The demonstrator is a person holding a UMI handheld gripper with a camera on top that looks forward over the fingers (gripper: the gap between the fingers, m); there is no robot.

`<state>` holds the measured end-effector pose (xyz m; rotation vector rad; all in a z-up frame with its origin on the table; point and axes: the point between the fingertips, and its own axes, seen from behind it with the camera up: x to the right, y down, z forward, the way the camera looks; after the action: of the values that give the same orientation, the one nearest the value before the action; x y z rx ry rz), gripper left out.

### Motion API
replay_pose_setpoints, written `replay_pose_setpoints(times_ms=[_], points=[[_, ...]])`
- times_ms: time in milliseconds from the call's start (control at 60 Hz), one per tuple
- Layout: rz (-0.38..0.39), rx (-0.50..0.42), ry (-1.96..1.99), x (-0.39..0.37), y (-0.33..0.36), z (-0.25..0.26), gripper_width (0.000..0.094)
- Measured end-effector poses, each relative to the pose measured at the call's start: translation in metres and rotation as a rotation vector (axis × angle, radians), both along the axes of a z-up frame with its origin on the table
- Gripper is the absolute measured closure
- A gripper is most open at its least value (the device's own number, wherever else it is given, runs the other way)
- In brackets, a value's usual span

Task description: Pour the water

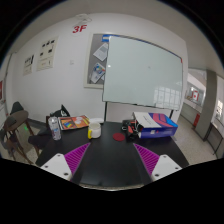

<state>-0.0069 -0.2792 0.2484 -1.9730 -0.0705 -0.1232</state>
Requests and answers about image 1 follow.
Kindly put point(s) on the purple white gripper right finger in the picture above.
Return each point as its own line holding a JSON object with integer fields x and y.
{"x": 157, "y": 166}

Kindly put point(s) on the grey framed notice board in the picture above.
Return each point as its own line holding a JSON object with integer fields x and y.
{"x": 96, "y": 61}

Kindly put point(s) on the dark chair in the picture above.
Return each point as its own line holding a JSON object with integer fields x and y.
{"x": 7, "y": 139}

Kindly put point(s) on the colourful magazine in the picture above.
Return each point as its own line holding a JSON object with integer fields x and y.
{"x": 72, "y": 123}

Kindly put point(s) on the clear plastic water bottle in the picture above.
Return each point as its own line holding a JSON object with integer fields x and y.
{"x": 54, "y": 127}

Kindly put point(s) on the black chair behind table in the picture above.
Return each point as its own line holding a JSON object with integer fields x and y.
{"x": 42, "y": 138}

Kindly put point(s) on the red 3F wall sign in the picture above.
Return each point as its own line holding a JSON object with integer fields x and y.
{"x": 78, "y": 29}

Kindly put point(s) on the blue white cardboard box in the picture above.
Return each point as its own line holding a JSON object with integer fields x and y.
{"x": 154, "y": 125}

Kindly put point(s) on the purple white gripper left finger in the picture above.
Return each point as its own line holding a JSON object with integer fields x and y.
{"x": 65, "y": 166}

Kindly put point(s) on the round wooden side table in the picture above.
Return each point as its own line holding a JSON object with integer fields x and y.
{"x": 13, "y": 122}

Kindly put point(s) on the large whiteboard on stand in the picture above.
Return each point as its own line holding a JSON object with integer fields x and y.
{"x": 141, "y": 77}

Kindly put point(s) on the black red tool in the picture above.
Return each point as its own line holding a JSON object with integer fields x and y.
{"x": 130, "y": 129}

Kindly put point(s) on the white mug yellow handle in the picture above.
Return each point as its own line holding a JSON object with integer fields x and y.
{"x": 94, "y": 130}

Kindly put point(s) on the round red coaster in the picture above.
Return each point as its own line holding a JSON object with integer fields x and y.
{"x": 118, "y": 136}

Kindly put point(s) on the small white wall poster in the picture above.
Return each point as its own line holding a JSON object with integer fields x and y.
{"x": 28, "y": 65}

